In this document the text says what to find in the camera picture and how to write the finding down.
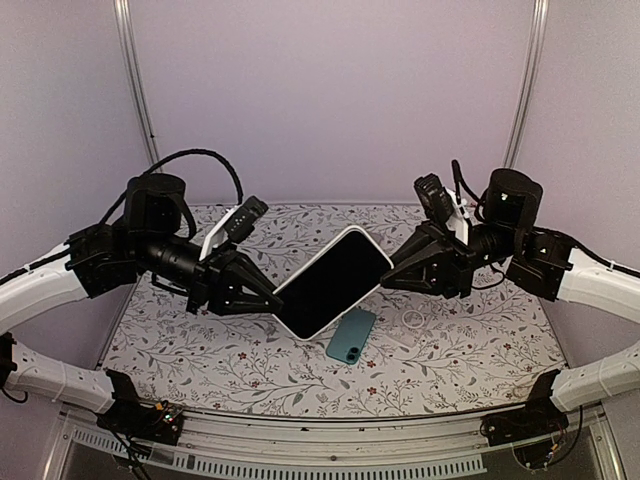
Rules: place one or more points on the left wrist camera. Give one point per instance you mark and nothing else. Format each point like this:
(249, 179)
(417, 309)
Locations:
(235, 225)

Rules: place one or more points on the aluminium frame post back right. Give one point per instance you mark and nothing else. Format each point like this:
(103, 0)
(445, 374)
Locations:
(533, 57)

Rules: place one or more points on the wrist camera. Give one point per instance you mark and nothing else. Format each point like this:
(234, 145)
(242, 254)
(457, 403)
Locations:
(235, 225)
(443, 207)

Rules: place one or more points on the clear phone case with ring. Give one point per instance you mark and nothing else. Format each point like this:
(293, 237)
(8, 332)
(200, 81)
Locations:
(409, 323)

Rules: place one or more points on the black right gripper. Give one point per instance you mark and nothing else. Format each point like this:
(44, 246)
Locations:
(454, 267)

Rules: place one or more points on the front aluminium rail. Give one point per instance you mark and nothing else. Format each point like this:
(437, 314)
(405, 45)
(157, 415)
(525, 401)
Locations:
(233, 446)

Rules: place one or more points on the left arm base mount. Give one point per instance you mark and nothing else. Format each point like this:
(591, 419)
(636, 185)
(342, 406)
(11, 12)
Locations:
(160, 422)

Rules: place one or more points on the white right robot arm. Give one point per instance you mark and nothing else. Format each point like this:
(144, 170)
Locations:
(595, 286)

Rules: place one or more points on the aluminium frame post back left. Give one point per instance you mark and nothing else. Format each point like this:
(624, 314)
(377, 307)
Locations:
(126, 35)

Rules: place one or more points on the aluminium frame post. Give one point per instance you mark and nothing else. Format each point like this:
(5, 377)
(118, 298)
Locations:
(533, 57)
(126, 35)

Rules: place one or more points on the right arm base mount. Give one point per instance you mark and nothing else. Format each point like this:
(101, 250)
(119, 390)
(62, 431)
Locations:
(538, 416)

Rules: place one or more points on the blue phone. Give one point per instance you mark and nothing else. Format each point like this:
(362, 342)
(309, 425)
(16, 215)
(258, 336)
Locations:
(350, 336)

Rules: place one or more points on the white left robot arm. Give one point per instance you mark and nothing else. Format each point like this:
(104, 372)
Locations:
(36, 356)

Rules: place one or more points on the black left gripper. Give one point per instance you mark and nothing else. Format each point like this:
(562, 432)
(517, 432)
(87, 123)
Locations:
(209, 278)

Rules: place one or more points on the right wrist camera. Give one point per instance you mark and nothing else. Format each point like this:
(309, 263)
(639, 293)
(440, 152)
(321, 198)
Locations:
(443, 207)

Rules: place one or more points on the floral patterned table mat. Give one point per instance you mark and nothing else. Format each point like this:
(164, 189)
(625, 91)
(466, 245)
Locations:
(482, 351)

